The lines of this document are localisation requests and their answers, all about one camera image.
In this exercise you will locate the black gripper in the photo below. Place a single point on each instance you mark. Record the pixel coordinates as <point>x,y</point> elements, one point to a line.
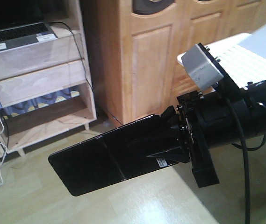
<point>212,122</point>

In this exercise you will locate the black smartphone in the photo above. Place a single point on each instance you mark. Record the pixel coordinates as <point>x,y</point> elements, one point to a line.
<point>100,161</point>

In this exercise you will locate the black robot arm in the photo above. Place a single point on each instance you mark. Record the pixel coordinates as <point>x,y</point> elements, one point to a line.
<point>249,103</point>

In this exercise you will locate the wooden desk shelf unit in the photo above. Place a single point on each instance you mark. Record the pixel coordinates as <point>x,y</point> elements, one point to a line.
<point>46,88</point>

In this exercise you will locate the wooden wardrobe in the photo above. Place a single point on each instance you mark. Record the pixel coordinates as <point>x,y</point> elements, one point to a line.
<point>132,47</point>

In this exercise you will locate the white robot body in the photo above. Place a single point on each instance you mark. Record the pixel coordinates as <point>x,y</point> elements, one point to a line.
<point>242,56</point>

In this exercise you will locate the white label sticker right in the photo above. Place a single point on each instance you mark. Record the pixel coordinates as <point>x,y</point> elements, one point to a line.
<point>47,37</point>

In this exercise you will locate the grey laptop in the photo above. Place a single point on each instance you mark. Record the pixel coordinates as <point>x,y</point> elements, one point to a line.
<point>21,21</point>

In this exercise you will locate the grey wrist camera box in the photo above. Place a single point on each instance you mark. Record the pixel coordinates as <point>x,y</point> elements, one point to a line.
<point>201,66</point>

